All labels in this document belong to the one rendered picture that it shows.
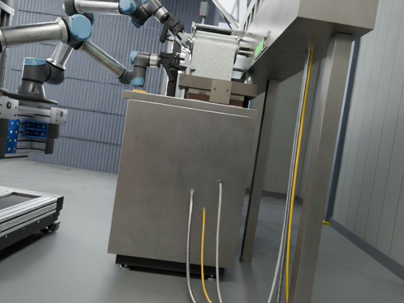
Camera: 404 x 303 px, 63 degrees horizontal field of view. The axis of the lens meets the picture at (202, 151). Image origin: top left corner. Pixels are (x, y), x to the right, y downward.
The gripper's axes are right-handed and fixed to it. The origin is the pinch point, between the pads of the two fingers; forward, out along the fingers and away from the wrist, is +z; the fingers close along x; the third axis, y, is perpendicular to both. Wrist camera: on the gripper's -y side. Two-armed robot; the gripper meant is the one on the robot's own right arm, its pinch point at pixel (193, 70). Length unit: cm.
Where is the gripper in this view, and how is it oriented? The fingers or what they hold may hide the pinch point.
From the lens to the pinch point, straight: 190.4
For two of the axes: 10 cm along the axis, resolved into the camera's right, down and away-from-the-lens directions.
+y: 1.4, -9.9, -0.4
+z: 9.9, 1.4, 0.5
